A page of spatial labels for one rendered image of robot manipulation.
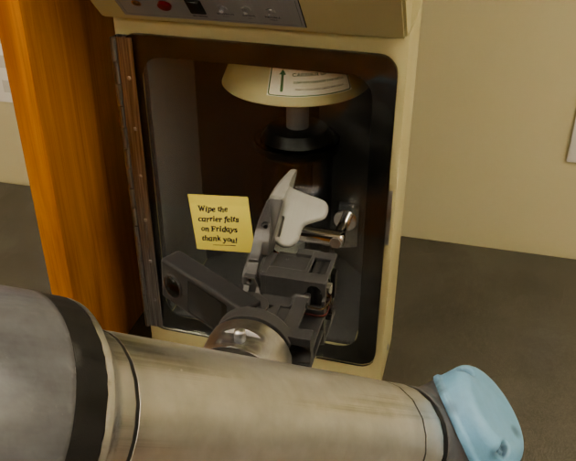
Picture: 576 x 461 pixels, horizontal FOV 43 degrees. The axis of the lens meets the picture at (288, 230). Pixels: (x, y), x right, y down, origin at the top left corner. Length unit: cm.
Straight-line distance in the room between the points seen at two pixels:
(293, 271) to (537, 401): 45
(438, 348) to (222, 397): 76
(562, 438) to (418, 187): 52
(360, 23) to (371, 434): 42
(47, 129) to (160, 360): 55
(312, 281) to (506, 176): 67
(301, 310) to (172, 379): 35
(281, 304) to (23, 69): 36
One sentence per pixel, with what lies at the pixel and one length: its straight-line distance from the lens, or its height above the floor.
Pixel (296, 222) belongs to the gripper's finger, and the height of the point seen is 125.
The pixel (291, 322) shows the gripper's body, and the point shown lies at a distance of 64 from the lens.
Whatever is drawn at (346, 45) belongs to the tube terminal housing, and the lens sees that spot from 76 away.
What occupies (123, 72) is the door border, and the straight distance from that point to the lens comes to 84.
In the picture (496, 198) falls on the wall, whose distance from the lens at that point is 129.
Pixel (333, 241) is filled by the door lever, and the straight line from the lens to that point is 78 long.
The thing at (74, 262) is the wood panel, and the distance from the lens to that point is 92.
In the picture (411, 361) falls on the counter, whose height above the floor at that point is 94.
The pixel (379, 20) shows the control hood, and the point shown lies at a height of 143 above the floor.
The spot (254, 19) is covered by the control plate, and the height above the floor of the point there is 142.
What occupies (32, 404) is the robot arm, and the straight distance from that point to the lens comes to 25.
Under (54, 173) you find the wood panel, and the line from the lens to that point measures 85.
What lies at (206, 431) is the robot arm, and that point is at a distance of 32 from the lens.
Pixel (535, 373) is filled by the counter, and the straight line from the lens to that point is 106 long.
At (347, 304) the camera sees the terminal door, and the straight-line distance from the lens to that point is 89.
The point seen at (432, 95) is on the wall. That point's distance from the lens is 123.
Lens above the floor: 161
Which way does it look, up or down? 31 degrees down
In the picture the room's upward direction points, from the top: straight up
